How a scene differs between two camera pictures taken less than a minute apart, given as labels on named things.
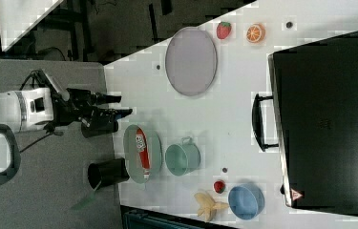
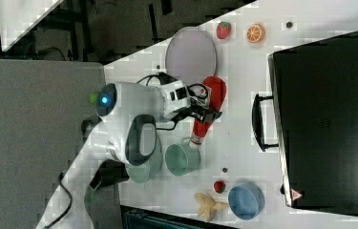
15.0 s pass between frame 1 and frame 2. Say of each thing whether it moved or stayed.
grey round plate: stayed
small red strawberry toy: stayed
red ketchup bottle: moved
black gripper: moved
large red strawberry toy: stayed
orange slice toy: stayed
